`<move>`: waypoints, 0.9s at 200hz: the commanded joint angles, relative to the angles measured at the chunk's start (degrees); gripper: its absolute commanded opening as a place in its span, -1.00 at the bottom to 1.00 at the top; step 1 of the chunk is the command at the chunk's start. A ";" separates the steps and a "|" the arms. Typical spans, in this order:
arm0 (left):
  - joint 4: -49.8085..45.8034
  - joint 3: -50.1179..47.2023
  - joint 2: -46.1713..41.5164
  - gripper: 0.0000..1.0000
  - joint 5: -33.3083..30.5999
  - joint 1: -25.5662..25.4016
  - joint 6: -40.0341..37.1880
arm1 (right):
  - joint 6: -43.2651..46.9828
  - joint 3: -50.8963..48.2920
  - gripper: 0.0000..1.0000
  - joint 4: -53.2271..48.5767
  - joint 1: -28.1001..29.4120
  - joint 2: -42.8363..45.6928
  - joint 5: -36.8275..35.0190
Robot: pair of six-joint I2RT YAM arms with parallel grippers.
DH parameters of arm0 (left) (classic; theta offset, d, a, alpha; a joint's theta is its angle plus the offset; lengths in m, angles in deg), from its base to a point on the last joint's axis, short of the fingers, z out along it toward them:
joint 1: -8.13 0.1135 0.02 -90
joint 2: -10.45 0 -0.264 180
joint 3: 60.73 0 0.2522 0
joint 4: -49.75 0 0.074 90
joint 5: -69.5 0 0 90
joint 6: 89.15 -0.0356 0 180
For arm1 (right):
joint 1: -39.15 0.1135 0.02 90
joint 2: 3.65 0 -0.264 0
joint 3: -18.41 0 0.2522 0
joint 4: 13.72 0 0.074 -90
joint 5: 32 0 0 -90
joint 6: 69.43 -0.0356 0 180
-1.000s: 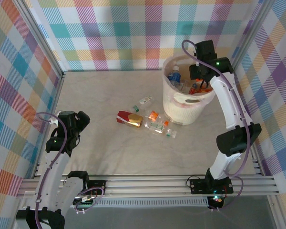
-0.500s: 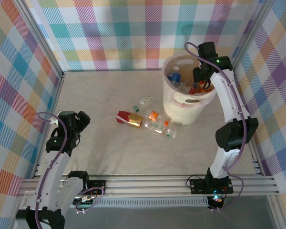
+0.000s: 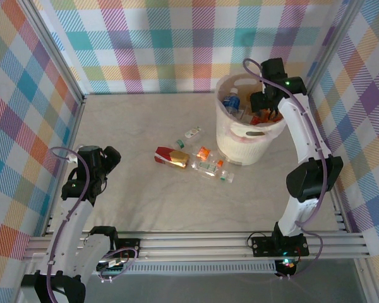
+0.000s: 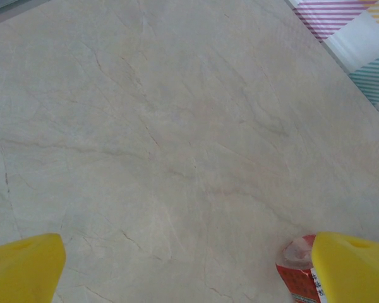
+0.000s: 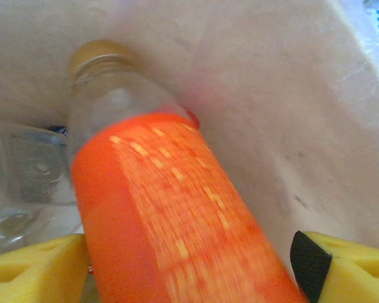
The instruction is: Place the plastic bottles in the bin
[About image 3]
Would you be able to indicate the blue label water bottle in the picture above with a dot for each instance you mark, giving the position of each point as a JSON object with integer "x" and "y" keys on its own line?
{"x": 232, "y": 101}

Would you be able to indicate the small white bottle round label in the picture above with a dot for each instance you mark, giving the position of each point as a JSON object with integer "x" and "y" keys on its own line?
{"x": 193, "y": 132}

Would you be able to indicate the small clear bottle green label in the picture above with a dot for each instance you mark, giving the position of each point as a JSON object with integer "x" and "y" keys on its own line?
{"x": 226, "y": 177}

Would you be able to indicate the clear bottle orange cap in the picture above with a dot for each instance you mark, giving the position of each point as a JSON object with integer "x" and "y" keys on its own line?
{"x": 206, "y": 167}

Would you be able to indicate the small clear bottle green cap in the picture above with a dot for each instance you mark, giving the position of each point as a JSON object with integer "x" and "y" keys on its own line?
{"x": 180, "y": 143}

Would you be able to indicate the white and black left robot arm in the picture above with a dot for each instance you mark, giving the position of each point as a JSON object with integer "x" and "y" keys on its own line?
{"x": 69, "y": 227}

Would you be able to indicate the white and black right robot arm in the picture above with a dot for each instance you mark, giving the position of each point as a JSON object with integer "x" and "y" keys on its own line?
{"x": 300, "y": 126}

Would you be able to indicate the white plastic bin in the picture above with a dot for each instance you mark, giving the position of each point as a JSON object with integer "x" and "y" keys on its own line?
{"x": 240, "y": 151}

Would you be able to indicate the aluminium floor rail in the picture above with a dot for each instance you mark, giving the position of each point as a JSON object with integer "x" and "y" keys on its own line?
{"x": 78, "y": 123}

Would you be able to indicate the aluminium frame post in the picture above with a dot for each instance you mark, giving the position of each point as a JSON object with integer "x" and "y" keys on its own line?
{"x": 56, "y": 53}
{"x": 331, "y": 47}

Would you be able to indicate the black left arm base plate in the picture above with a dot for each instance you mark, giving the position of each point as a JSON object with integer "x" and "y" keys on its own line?
{"x": 133, "y": 247}

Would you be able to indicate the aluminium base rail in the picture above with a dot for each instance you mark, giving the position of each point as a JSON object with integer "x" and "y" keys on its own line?
{"x": 192, "y": 246}

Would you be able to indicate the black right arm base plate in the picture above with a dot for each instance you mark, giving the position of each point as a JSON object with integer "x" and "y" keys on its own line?
{"x": 262, "y": 247}

